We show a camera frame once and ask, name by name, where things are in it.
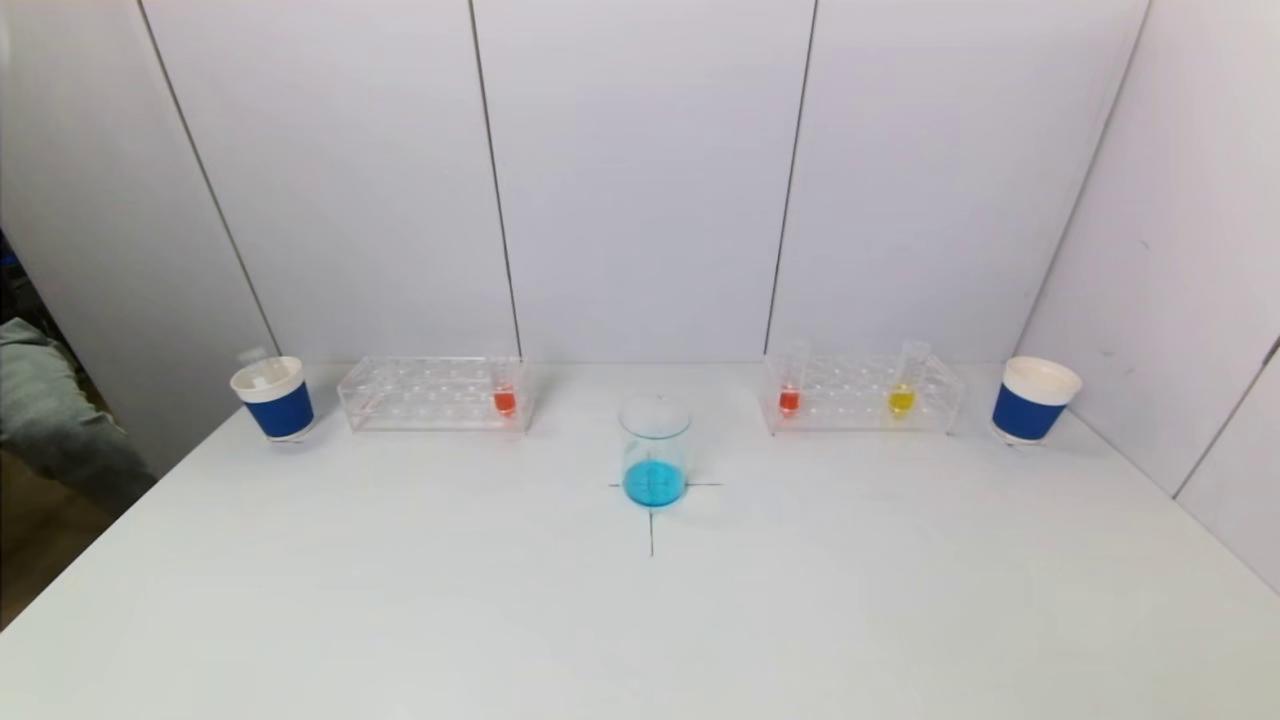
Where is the blue pigment test tube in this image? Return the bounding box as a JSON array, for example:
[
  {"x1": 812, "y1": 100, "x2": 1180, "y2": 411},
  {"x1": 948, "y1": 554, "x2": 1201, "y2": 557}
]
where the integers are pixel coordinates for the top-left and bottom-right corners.
[{"x1": 236, "y1": 345, "x2": 291, "y2": 393}]

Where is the clear glass beaker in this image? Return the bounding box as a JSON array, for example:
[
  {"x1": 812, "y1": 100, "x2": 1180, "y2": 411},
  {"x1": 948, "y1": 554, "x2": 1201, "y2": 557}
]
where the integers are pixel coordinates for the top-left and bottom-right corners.
[{"x1": 617, "y1": 394, "x2": 694, "y2": 509}]

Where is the red pigment test tube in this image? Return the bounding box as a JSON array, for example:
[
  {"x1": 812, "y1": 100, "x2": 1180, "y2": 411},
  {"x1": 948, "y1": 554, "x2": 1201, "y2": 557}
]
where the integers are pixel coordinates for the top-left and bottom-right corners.
[
  {"x1": 777, "y1": 339, "x2": 812, "y2": 417},
  {"x1": 487, "y1": 345, "x2": 522, "y2": 419}
]

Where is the clear acrylic test tube rack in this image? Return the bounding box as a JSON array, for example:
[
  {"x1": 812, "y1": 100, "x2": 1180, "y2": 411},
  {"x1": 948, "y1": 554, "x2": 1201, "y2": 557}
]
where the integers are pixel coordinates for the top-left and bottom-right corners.
[
  {"x1": 760, "y1": 349, "x2": 969, "y2": 437},
  {"x1": 334, "y1": 354, "x2": 537, "y2": 434}
]

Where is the yellow pigment test tube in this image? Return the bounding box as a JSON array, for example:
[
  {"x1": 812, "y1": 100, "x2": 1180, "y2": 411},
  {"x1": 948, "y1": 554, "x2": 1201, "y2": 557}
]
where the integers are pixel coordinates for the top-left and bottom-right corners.
[{"x1": 888, "y1": 337, "x2": 934, "y2": 420}]

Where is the blue and white paper cup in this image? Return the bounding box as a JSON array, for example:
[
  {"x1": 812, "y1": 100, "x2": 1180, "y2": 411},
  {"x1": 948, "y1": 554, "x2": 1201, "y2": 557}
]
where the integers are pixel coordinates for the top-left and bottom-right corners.
[
  {"x1": 229, "y1": 356, "x2": 317, "y2": 444},
  {"x1": 991, "y1": 355, "x2": 1085, "y2": 445}
]

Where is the person's leg in grey trousers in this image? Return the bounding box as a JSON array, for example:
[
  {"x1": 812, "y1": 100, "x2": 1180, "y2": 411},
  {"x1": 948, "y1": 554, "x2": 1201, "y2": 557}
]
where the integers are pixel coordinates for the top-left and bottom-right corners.
[{"x1": 0, "y1": 317, "x2": 158, "y2": 517}]

